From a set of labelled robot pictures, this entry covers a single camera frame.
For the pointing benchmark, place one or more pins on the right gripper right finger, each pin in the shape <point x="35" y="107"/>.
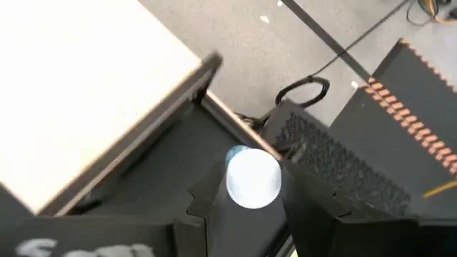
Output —
<point x="310" y="221"/>

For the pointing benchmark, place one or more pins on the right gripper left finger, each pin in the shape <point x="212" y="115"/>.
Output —
<point x="203" y="221"/>

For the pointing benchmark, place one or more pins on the white bottles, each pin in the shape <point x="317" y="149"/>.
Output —
<point x="253" y="178"/>

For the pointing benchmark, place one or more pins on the black table mat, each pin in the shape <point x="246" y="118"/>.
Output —
<point x="171" y="160"/>

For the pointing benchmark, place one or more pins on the black perforated computer tower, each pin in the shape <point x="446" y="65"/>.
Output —
<point x="321" y="150"/>

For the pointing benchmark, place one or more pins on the black floor mat orange stripes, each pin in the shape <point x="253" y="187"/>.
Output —
<point x="421" y="89"/>
<point x="375" y="142"/>

